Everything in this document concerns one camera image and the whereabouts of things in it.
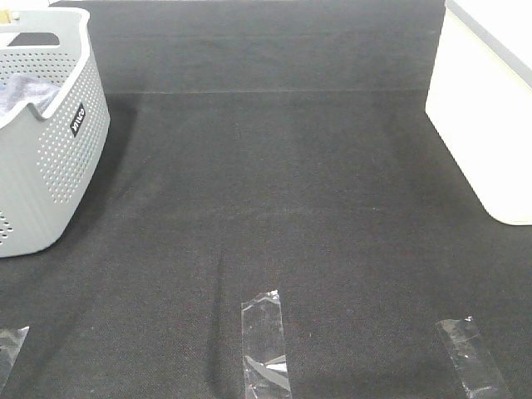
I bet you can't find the middle clear tape strip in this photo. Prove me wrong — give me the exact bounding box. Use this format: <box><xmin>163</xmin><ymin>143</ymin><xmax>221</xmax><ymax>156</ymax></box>
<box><xmin>241</xmin><ymin>290</ymin><xmax>292</xmax><ymax>398</ymax></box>

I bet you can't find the left clear tape strip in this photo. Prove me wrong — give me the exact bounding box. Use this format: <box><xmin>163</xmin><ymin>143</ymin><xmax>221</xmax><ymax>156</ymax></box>
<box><xmin>0</xmin><ymin>326</ymin><xmax>30</xmax><ymax>391</ymax></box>

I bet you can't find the grey-blue towel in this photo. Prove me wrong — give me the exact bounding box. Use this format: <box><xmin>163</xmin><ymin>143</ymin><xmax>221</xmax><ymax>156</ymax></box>
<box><xmin>1</xmin><ymin>73</ymin><xmax>60</xmax><ymax>117</ymax></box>

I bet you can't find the grey perforated laundry basket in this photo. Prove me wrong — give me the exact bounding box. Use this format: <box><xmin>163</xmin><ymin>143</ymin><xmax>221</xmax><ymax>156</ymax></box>
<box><xmin>1</xmin><ymin>7</ymin><xmax>110</xmax><ymax>258</ymax></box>

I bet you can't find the clear tape strip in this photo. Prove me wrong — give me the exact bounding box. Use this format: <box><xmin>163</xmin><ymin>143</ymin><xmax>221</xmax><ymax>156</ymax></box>
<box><xmin>0</xmin><ymin>326</ymin><xmax>30</xmax><ymax>391</ymax></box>
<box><xmin>436</xmin><ymin>316</ymin><xmax>513</xmax><ymax>399</ymax></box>
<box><xmin>241</xmin><ymin>290</ymin><xmax>292</xmax><ymax>398</ymax></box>

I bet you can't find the black basket label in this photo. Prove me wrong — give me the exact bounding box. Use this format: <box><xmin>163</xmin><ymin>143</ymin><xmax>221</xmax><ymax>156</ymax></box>
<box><xmin>70</xmin><ymin>103</ymin><xmax>86</xmax><ymax>137</ymax></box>

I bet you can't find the cream basket with grey rim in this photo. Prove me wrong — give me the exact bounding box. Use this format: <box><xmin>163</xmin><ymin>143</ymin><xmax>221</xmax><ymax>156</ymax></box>
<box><xmin>426</xmin><ymin>1</ymin><xmax>531</xmax><ymax>225</ymax></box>

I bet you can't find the right clear tape strip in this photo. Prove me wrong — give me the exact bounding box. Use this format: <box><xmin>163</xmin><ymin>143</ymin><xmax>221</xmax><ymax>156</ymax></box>
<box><xmin>436</xmin><ymin>316</ymin><xmax>513</xmax><ymax>399</ymax></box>

